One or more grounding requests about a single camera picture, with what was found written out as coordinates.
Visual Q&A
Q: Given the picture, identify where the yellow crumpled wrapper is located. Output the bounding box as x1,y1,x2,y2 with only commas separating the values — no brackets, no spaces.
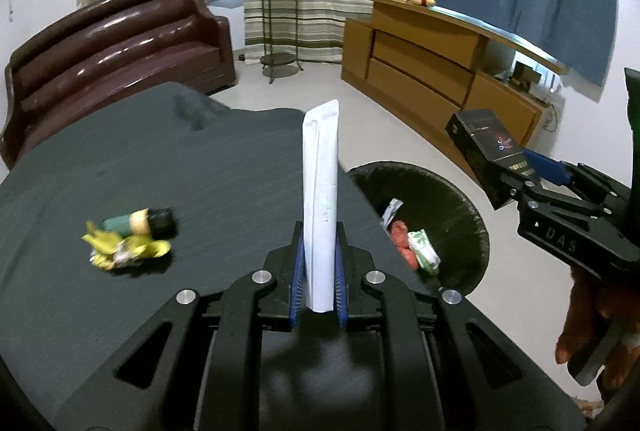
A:
82,220,173,271

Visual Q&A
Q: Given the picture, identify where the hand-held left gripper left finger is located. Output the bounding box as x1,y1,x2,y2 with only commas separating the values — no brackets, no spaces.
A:
52,221,305,431

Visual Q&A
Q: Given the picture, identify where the white paper label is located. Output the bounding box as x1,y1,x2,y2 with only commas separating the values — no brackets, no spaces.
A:
381,198,405,228

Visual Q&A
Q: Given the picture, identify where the wooden cabinet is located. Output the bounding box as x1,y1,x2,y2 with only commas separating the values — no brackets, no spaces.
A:
341,0,570,158

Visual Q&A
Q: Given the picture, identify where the person's right hand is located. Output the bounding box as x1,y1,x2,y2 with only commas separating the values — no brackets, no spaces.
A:
555,256,640,405

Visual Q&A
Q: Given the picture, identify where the black cardboard box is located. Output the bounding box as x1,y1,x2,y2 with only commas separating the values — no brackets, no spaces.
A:
444,108,544,211

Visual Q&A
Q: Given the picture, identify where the green and white packet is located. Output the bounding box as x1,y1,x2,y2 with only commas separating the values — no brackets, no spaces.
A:
407,228,441,275

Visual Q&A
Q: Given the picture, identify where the black trash bin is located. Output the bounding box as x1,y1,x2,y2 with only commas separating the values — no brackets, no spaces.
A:
348,161,491,298

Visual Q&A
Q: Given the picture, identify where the brown leather sofa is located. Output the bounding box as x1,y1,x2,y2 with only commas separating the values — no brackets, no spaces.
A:
0,0,237,170

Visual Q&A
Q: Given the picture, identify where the green yellow bottle black cap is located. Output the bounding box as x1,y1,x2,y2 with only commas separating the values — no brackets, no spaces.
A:
102,207,177,237

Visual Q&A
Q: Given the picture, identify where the white squeeze tube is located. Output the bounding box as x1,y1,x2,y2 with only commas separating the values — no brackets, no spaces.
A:
302,100,340,313

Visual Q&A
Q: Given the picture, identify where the black metal plant stand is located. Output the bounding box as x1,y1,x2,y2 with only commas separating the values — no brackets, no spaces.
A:
256,0,305,85

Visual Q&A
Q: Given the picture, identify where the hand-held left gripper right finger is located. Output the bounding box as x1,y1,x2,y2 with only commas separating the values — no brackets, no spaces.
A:
334,221,587,431

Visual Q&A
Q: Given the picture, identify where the red plastic bag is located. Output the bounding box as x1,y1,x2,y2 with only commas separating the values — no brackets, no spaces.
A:
390,220,420,268

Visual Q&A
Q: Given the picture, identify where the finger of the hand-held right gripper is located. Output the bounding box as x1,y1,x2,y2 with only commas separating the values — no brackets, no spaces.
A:
522,149,627,208
492,161,544,213

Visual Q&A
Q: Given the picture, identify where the small dark frame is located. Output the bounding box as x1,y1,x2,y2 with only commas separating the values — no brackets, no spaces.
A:
510,61,544,91

